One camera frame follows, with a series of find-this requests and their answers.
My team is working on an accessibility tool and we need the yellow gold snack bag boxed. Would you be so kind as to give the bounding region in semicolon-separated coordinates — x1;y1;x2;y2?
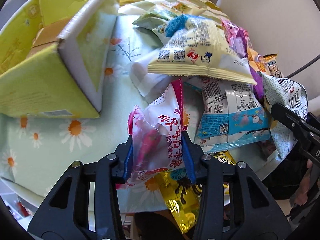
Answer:
154;151;237;234

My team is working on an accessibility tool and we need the white grey patterned snack bag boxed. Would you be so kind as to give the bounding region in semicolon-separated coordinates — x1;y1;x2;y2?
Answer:
261;73;308;160

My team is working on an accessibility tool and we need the blue white penguin snack bag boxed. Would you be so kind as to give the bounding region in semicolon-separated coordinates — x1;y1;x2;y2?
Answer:
195;77;271;153

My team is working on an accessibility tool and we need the pink white candy bag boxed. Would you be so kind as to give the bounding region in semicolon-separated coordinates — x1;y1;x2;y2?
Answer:
116;79;185;189

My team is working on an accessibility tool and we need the pink sakura snack bag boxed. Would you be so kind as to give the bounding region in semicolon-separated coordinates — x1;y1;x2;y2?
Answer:
222;20;250;58

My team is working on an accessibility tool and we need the pale yellow snack bag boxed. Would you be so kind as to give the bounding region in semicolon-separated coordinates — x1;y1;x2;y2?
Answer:
148;14;257;85

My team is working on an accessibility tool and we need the green cardboard box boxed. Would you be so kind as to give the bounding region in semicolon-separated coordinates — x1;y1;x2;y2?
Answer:
1;0;120;118

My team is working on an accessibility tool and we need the green cartoon snack bag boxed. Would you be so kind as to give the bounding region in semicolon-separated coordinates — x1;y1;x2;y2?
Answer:
133;2;192;37

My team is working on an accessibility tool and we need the purple potato chip bag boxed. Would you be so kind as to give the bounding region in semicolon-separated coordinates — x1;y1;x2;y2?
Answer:
249;66;265;100

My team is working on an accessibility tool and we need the orange snack bag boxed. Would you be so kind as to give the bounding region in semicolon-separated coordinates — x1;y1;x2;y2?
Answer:
247;48;284;78

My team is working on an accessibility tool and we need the black cable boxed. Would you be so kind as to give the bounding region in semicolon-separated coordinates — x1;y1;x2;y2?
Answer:
285;54;320;79

